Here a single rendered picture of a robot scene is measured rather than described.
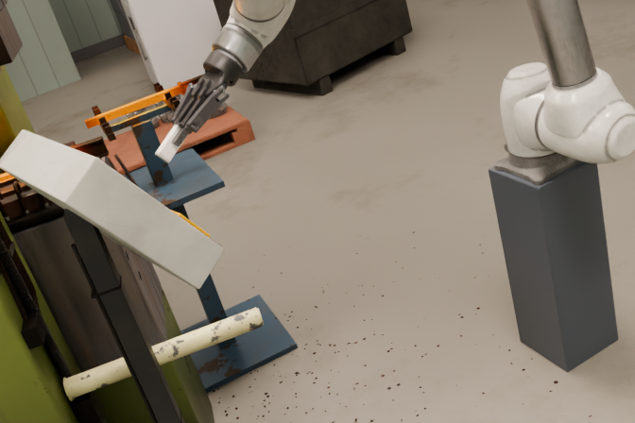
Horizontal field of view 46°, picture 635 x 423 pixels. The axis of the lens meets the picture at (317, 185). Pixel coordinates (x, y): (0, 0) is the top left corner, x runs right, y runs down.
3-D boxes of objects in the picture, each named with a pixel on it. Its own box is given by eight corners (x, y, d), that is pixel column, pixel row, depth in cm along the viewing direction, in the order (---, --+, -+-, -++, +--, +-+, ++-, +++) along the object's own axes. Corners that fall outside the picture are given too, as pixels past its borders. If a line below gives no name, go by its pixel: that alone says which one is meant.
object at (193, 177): (193, 152, 264) (191, 147, 263) (225, 186, 229) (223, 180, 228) (111, 185, 256) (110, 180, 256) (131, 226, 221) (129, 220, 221)
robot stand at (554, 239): (569, 312, 237) (542, 141, 212) (619, 340, 220) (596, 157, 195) (520, 341, 231) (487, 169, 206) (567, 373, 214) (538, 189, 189)
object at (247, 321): (262, 319, 171) (255, 300, 168) (266, 331, 166) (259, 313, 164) (73, 391, 165) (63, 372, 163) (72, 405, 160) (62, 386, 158)
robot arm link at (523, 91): (541, 126, 208) (529, 51, 199) (589, 142, 192) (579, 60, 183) (494, 148, 203) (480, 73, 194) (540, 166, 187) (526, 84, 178)
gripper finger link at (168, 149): (187, 133, 147) (189, 133, 147) (166, 162, 146) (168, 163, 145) (176, 125, 146) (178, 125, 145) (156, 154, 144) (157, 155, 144)
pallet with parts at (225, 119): (219, 112, 522) (205, 70, 509) (261, 137, 456) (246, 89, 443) (65, 176, 487) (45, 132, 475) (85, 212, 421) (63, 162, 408)
